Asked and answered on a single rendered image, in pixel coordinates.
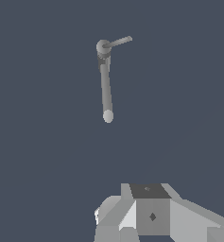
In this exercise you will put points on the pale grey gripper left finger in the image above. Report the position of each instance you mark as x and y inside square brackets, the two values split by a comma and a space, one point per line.
[112, 217]

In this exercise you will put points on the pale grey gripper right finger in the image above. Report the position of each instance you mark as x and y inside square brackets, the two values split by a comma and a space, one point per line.
[192, 220]

